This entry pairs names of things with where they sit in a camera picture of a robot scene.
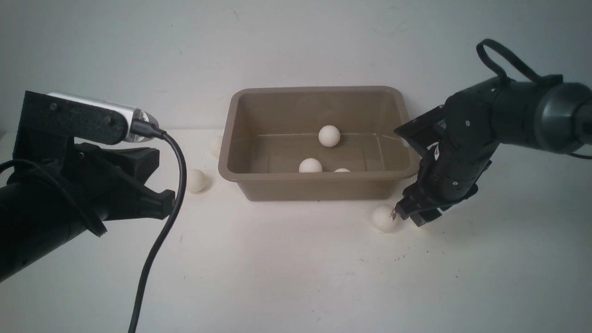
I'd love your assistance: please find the white ping-pong ball red logo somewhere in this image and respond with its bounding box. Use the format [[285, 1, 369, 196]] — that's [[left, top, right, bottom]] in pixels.
[[370, 205, 400, 233]]

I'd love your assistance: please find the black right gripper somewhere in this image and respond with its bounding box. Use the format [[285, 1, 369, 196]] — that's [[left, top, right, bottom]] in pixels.
[[394, 140, 491, 226]]

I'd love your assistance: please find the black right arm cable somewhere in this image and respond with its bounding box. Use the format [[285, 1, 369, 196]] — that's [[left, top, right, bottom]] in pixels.
[[476, 39, 592, 160]]

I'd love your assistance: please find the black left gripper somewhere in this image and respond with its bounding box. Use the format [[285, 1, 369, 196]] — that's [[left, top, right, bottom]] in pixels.
[[65, 143, 175, 221]]

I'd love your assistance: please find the black left camera cable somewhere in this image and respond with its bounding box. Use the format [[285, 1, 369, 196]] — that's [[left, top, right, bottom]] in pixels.
[[127, 118, 187, 333]]

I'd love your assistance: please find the tan plastic bin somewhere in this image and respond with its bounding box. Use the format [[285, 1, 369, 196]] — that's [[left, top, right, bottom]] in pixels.
[[218, 86, 419, 202]]

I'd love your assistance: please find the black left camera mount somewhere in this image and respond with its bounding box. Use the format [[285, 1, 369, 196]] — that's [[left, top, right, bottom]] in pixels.
[[12, 91, 129, 162]]

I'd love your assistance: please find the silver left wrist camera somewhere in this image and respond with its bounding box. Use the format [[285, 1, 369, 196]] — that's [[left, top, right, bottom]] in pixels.
[[46, 91, 160, 142]]

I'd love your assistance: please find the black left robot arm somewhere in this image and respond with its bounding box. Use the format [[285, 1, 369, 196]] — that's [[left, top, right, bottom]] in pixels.
[[0, 143, 175, 281]]

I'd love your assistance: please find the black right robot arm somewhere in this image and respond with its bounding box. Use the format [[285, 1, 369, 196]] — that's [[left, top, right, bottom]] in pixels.
[[394, 78, 591, 226]]

